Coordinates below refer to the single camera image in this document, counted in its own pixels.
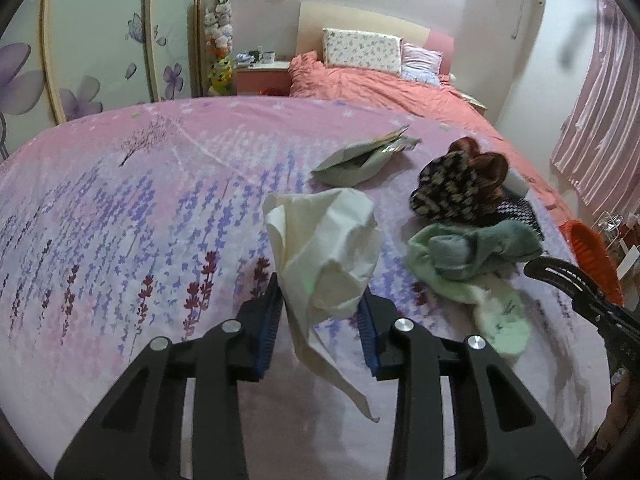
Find light green sock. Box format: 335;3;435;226
407;224;483;306

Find brown scrunchie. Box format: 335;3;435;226
447;136;511;211

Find pink nightstand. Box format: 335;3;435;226
235;60;292;96

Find cream white cloth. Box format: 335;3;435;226
262;187;383;423

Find pink lavender printed blanket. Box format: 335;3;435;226
0;96;613;480

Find black white checked cloth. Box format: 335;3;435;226
477;195;546;242

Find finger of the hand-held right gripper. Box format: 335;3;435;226
524;257;608;328

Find grey sock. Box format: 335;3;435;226
429;220;544;281

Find fluffy pale green sock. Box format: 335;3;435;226
472;280;534;368

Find pink striped pillow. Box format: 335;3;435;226
400;42;445;85

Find wire rack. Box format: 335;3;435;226
595;210;640;281

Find cream and pink headboard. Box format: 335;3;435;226
297;1;456;78

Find wooden nightstand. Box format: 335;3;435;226
457;91;488;118

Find floral print pillow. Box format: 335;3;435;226
321;28;405;78

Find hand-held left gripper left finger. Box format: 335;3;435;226
54;272;286;480

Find orange plastic basket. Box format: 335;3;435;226
559;220;624;307

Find hanging plush toy column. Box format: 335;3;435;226
202;0;238;97

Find coral duvet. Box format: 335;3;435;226
287;51;558;201

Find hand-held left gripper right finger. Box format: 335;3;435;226
356;287;586;480

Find flower print wardrobe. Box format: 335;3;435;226
0;0;201;161

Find pink striped curtain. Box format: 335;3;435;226
550;0;640;211

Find silver foil wrapper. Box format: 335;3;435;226
372;135;423;154

